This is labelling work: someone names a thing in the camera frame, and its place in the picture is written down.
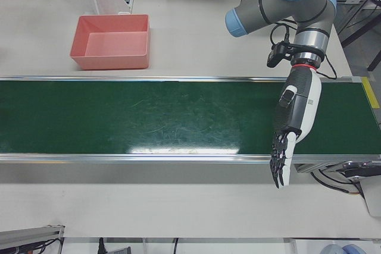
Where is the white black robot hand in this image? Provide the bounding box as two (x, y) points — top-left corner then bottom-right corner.
(269, 65), (323, 190)

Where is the black conveyor control box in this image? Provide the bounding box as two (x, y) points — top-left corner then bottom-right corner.
(342, 161), (381, 181)

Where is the pink plastic box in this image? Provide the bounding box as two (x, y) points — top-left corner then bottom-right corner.
(69, 14), (152, 71)

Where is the grey flat device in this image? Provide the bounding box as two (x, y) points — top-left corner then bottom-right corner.
(358, 176), (381, 218)

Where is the light blue round object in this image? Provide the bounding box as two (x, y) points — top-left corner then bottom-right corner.
(323, 243), (343, 254)
(342, 243), (360, 254)

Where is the green conveyor belt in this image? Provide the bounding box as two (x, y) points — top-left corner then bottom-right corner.
(0, 75), (381, 174)

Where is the aluminium extrusion beam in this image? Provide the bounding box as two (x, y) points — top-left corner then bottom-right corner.
(0, 224), (65, 254)

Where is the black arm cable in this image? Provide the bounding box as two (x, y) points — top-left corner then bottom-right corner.
(269, 19), (339, 80)

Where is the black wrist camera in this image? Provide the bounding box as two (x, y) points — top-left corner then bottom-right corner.
(266, 41), (294, 68)

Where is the grey cable under conveyor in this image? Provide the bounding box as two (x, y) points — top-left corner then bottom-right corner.
(311, 169), (363, 195)

